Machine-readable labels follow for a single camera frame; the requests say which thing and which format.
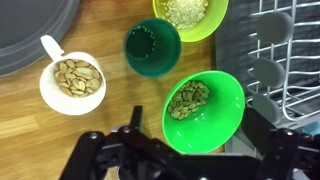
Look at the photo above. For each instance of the round grey tray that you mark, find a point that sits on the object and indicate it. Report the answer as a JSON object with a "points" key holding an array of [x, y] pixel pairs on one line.
{"points": [[30, 30]]}

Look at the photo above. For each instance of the peanuts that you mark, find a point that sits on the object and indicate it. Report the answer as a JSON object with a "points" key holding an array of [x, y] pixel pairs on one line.
{"points": [[77, 78]]}

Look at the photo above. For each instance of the pale grains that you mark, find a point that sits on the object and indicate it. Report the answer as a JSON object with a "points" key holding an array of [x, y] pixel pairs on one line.
{"points": [[185, 11]]}

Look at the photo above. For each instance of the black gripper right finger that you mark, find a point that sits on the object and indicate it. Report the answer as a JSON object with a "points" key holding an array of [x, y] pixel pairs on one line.
{"points": [[290, 153]]}

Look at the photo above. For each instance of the dark grey dish rack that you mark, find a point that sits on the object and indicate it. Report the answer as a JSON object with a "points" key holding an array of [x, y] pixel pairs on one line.
{"points": [[286, 66]]}

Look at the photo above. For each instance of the white ceramic mug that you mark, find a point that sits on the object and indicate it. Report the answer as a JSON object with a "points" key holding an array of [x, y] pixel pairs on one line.
{"points": [[60, 100]]}

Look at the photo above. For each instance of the yellow-green plastic bowl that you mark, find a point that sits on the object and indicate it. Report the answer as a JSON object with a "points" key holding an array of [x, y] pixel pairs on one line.
{"points": [[206, 30]]}

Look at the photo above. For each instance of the green seeds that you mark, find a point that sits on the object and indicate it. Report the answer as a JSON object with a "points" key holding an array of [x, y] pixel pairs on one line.
{"points": [[188, 99]]}

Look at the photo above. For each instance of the bright green plastic bowl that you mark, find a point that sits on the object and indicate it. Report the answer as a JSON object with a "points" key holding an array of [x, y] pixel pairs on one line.
{"points": [[216, 123]]}

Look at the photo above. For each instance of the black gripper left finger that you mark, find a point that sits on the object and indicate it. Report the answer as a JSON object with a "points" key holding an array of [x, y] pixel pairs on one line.
{"points": [[100, 153]]}

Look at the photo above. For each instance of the dark green plastic cup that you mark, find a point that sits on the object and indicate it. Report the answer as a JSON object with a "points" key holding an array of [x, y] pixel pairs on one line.
{"points": [[166, 56]]}

